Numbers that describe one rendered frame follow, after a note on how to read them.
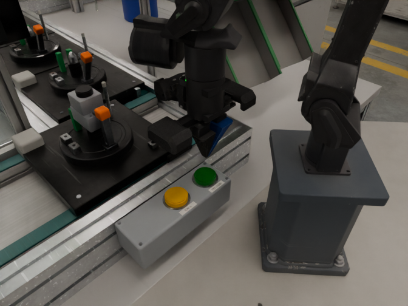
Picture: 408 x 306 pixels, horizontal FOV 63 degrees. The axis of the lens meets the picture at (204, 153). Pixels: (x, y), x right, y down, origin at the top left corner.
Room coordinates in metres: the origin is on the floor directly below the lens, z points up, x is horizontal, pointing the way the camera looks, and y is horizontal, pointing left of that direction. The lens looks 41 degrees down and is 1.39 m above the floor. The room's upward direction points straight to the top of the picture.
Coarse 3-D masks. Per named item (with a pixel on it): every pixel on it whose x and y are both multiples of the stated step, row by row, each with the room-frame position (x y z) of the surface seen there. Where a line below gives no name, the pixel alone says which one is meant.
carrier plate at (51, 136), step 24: (144, 120) 0.60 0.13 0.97; (48, 144) 0.51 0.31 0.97; (144, 144) 0.51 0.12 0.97; (48, 168) 0.44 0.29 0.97; (72, 168) 0.44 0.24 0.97; (96, 168) 0.44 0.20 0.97; (120, 168) 0.44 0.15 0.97; (144, 168) 0.45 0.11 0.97; (72, 192) 0.38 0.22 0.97; (96, 192) 0.38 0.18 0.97
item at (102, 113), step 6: (96, 108) 0.48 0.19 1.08; (102, 108) 0.48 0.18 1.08; (96, 114) 0.48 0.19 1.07; (102, 114) 0.47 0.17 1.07; (108, 114) 0.48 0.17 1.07; (102, 120) 0.47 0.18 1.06; (108, 120) 0.48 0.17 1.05; (102, 126) 0.48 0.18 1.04; (108, 126) 0.48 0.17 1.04; (108, 132) 0.48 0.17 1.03; (108, 138) 0.47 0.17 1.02; (108, 144) 0.47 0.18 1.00
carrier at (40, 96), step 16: (64, 64) 0.79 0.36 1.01; (80, 64) 0.77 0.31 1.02; (96, 64) 0.83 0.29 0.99; (112, 64) 0.87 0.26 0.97; (16, 80) 0.74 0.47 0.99; (32, 80) 0.76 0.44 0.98; (48, 80) 0.78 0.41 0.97; (64, 80) 0.74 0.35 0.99; (80, 80) 0.74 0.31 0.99; (96, 80) 0.74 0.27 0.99; (112, 80) 0.78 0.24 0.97; (128, 80) 0.78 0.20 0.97; (32, 96) 0.70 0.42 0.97; (48, 96) 0.70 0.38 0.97; (64, 96) 0.70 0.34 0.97; (112, 96) 0.70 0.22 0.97; (48, 112) 0.63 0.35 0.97; (64, 112) 0.63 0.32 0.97
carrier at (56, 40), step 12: (48, 36) 1.00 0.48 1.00; (60, 36) 1.07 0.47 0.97; (12, 48) 0.91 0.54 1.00; (24, 48) 0.93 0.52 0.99; (36, 48) 0.93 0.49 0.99; (48, 48) 0.93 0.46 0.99; (60, 48) 0.95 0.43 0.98; (72, 48) 0.98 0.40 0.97; (12, 60) 0.89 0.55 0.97; (24, 60) 0.87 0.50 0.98; (36, 60) 0.88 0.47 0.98; (48, 60) 0.89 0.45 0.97; (12, 72) 0.82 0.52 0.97; (36, 72) 0.82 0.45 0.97
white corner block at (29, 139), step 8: (32, 128) 0.54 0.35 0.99; (16, 136) 0.51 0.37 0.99; (24, 136) 0.51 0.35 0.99; (32, 136) 0.51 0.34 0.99; (40, 136) 0.52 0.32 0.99; (16, 144) 0.49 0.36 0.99; (24, 144) 0.49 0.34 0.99; (32, 144) 0.50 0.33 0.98; (40, 144) 0.51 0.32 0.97; (24, 152) 0.49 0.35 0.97
